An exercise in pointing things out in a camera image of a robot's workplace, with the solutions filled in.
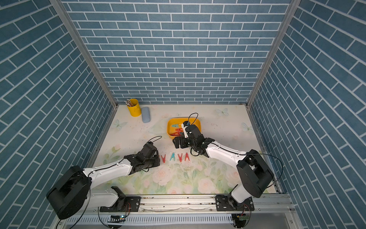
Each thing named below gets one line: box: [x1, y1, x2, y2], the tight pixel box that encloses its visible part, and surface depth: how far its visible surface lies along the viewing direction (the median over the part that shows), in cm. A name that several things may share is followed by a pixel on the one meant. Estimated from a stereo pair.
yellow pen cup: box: [127, 98, 142, 117], surface depth 111 cm
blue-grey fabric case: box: [141, 106, 151, 124], surface depth 114 cm
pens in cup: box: [123, 98, 134, 107], surface depth 101 cm
